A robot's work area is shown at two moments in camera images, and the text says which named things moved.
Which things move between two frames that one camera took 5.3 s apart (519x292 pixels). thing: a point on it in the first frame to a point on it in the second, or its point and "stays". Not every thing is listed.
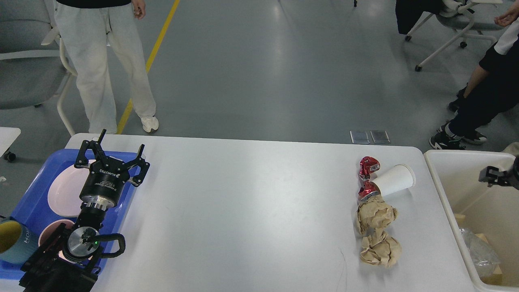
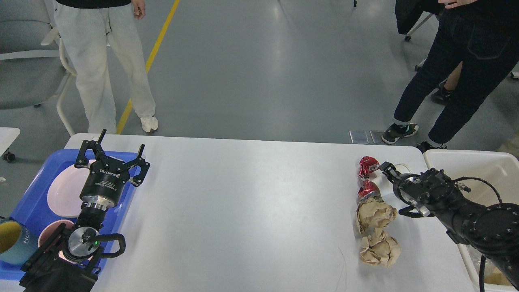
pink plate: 63,195 stays
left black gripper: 103,185 stays
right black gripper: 491,175 to 433,187
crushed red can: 368,165 stays
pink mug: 49,229 stays
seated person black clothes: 492,89 to 447,88
